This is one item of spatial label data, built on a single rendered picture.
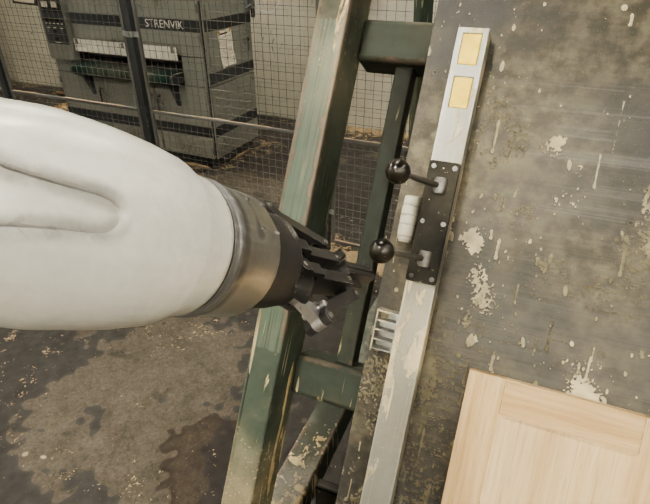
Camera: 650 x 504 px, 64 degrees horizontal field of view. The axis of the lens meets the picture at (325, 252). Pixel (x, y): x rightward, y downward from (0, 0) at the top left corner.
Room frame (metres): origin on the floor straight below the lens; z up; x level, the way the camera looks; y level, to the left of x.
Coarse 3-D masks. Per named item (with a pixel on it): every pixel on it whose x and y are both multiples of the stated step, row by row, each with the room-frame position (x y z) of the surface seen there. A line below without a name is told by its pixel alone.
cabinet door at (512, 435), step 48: (480, 384) 0.60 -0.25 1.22; (528, 384) 0.59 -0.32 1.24; (480, 432) 0.56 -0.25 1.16; (528, 432) 0.55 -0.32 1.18; (576, 432) 0.53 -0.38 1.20; (624, 432) 0.52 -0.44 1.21; (480, 480) 0.52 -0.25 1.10; (528, 480) 0.51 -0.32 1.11; (576, 480) 0.49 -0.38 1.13; (624, 480) 0.48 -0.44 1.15
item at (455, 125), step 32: (480, 32) 0.89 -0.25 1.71; (480, 64) 0.86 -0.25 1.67; (448, 96) 0.85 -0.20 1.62; (448, 128) 0.82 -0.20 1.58; (448, 160) 0.79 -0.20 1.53; (416, 288) 0.70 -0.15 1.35; (416, 320) 0.67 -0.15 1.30; (416, 352) 0.64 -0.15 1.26; (384, 384) 0.62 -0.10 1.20; (416, 384) 0.62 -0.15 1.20; (384, 416) 0.60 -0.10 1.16; (384, 448) 0.57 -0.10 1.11; (384, 480) 0.54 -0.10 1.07
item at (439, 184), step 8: (392, 160) 0.72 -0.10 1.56; (400, 160) 0.71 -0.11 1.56; (392, 168) 0.70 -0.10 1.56; (400, 168) 0.70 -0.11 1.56; (408, 168) 0.70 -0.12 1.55; (392, 176) 0.70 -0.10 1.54; (400, 176) 0.70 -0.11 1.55; (408, 176) 0.70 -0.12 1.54; (416, 176) 0.73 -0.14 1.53; (432, 184) 0.75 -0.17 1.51; (440, 184) 0.76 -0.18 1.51; (440, 192) 0.75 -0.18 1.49
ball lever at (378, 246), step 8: (376, 240) 0.66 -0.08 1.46; (384, 240) 0.66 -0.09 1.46; (376, 248) 0.65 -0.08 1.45; (384, 248) 0.64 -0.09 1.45; (392, 248) 0.65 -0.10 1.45; (376, 256) 0.64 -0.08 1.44; (384, 256) 0.64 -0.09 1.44; (392, 256) 0.65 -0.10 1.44; (400, 256) 0.67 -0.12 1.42; (408, 256) 0.68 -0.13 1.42; (416, 256) 0.69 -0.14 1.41; (424, 256) 0.70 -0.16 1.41; (424, 264) 0.70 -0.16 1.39
